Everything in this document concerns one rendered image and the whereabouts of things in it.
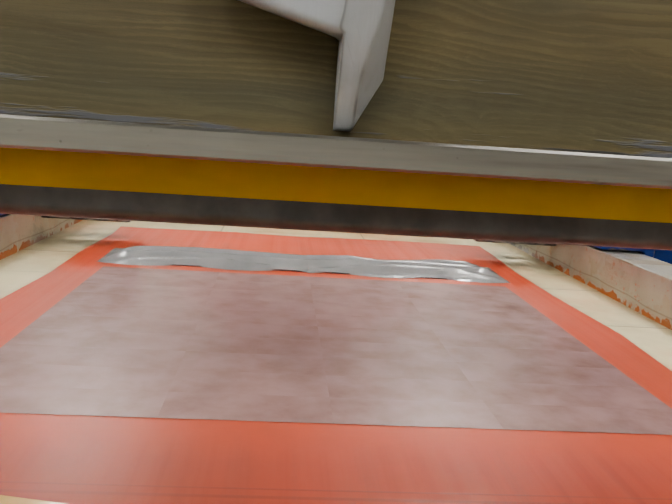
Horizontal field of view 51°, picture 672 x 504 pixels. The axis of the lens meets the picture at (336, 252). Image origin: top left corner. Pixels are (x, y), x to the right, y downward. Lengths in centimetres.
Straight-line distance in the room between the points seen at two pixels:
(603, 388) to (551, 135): 18
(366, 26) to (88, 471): 18
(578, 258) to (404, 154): 48
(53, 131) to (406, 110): 12
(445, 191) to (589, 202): 5
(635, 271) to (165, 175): 43
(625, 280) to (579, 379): 22
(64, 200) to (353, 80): 11
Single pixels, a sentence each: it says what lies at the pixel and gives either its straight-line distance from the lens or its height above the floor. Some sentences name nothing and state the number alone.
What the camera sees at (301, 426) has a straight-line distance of 31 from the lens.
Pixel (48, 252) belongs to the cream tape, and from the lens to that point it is 68.
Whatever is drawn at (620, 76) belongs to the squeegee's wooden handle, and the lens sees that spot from 27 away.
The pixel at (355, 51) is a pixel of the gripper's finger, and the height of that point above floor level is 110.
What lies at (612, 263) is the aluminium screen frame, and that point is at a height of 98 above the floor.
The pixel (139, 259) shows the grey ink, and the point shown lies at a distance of 63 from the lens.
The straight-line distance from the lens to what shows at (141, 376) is 36.
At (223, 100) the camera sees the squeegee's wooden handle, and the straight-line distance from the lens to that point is 25.
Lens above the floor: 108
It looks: 10 degrees down
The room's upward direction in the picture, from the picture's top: 4 degrees clockwise
